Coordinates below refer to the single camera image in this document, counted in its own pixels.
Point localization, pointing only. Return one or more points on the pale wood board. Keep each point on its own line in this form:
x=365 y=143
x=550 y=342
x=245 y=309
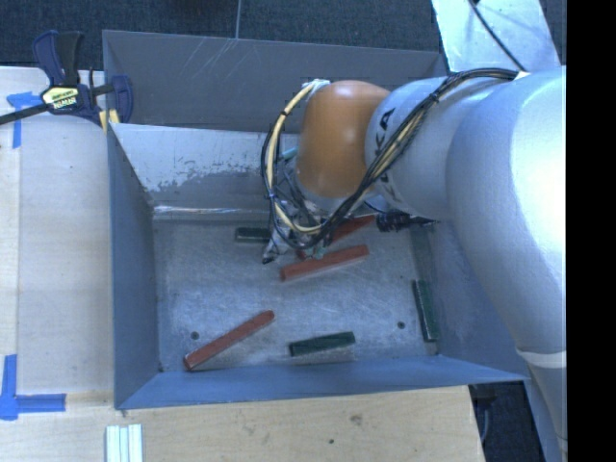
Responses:
x=62 y=258

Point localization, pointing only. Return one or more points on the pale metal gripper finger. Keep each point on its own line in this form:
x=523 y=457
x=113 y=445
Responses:
x=272 y=250

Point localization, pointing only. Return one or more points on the dark green flat block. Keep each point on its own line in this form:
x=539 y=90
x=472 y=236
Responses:
x=251 y=235
x=426 y=312
x=321 y=343

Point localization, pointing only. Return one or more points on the red-brown flat block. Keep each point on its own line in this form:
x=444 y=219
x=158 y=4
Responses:
x=323 y=263
x=355 y=225
x=229 y=340

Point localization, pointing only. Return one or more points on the grey metal bin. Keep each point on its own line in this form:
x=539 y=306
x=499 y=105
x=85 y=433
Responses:
x=216 y=287

